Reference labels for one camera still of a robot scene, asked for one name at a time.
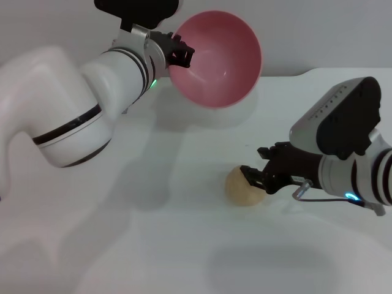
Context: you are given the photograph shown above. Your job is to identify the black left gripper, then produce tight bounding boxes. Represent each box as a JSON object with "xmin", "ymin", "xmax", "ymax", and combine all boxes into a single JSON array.
[{"xmin": 149, "ymin": 30, "xmax": 196, "ymax": 71}]

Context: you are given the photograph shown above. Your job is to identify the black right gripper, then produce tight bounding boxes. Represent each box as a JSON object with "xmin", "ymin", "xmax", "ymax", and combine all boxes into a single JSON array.
[{"xmin": 239, "ymin": 141, "xmax": 324, "ymax": 195}]

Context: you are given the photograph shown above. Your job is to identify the round tan egg yolk pastry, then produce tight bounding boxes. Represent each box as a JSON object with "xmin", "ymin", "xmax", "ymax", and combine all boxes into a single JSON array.
[{"xmin": 225, "ymin": 165, "xmax": 266, "ymax": 208}]

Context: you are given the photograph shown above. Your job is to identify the pink plastic bowl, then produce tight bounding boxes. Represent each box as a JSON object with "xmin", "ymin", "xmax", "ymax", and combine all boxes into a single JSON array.
[{"xmin": 168, "ymin": 10, "xmax": 263, "ymax": 108}]

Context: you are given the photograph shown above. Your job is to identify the right arm cable with plug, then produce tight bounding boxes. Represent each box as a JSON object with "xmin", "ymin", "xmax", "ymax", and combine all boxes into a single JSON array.
[{"xmin": 293, "ymin": 179, "xmax": 386, "ymax": 217}]

